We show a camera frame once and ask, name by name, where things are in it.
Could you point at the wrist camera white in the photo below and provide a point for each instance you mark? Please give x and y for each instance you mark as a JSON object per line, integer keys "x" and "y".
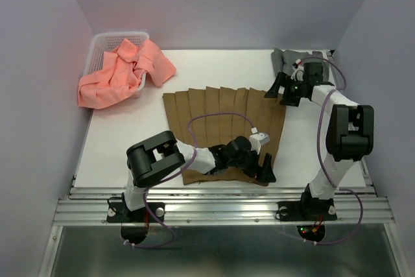
{"x": 258, "y": 139}
{"x": 298, "y": 71}

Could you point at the pink skirt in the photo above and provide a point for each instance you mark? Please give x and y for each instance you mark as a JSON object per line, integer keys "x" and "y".
{"x": 121, "y": 74}

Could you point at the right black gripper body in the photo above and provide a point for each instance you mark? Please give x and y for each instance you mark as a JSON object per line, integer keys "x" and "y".
{"x": 292, "y": 95}

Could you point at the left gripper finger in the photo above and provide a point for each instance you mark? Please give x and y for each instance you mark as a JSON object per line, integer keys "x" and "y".
{"x": 267, "y": 174}
{"x": 256, "y": 174}

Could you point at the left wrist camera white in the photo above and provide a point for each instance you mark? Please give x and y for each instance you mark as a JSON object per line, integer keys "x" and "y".
{"x": 258, "y": 139}

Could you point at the grey pleated skirt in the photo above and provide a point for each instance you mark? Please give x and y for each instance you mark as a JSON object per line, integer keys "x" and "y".
{"x": 282, "y": 62}

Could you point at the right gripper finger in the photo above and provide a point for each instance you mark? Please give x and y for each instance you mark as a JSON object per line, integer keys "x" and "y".
{"x": 275, "y": 91}
{"x": 282, "y": 80}

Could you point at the white perforated plastic basket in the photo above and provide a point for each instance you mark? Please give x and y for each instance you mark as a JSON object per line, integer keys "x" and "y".
{"x": 107, "y": 42}

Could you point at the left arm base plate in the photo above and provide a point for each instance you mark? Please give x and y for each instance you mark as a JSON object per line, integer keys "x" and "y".
{"x": 119, "y": 213}

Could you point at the aluminium mounting rail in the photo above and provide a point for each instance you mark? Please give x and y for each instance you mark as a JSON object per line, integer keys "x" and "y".
{"x": 221, "y": 206}

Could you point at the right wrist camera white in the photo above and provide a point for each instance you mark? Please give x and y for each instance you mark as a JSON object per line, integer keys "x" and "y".
{"x": 298, "y": 71}

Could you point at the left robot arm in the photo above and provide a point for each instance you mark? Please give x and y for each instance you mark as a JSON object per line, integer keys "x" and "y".
{"x": 152, "y": 160}

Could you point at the tan brown skirt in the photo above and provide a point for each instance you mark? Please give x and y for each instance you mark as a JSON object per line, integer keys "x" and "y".
{"x": 214, "y": 116}

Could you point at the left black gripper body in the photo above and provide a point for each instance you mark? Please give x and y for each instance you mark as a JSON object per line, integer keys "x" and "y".
{"x": 250, "y": 158}

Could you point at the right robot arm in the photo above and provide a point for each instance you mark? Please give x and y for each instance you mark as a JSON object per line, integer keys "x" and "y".
{"x": 349, "y": 138}

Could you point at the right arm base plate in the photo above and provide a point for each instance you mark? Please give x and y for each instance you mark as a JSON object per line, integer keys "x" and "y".
{"x": 299, "y": 211}

